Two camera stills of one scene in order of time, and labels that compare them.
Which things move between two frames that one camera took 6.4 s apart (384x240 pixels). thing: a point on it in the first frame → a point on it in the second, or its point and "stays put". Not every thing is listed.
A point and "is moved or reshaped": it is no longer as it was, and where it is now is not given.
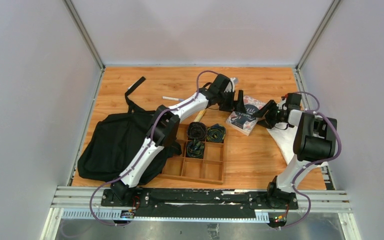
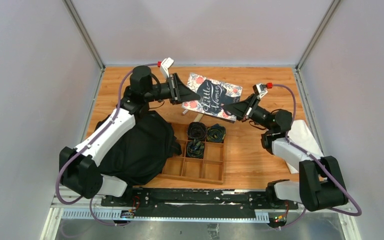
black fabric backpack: x=112 y=144 stays put
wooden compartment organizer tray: x=209 y=169 stays put
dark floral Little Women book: x=246 y=122 is moved or reshaped
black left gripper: x=230 y=103 → x=173 y=88
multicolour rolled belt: x=195 y=149 stays put
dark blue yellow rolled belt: x=216 y=133 stays put
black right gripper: x=267 y=122 → x=244 y=110
